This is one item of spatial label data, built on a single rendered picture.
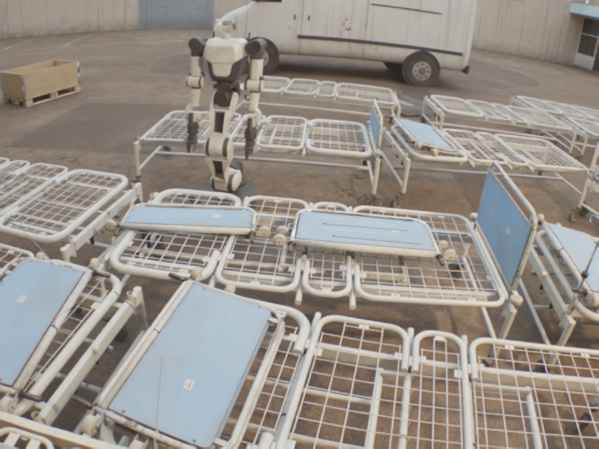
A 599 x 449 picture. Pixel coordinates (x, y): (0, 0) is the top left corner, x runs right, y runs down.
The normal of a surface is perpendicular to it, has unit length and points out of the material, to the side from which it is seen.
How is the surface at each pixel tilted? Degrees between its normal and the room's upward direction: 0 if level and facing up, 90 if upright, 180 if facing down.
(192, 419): 7
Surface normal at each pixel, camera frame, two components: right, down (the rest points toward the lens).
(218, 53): -0.15, 0.44
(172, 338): 0.20, -0.86
